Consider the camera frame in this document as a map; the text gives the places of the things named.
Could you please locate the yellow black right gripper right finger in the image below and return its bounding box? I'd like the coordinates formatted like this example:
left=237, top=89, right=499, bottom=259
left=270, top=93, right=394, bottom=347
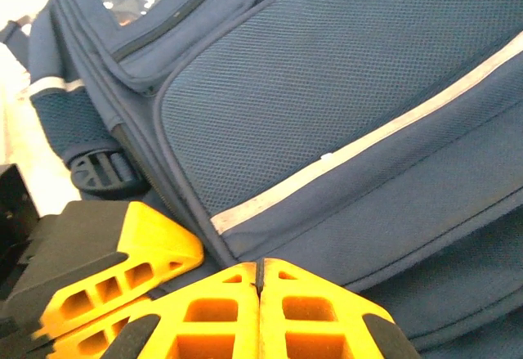
left=261, top=258, right=422, bottom=359

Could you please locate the navy blue student backpack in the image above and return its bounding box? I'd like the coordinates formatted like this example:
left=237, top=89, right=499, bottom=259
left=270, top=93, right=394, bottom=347
left=0, top=0, right=523, bottom=359

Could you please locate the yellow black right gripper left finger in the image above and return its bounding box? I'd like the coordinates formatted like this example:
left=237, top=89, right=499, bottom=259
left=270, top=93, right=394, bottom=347
left=101, top=261, right=261, bottom=359

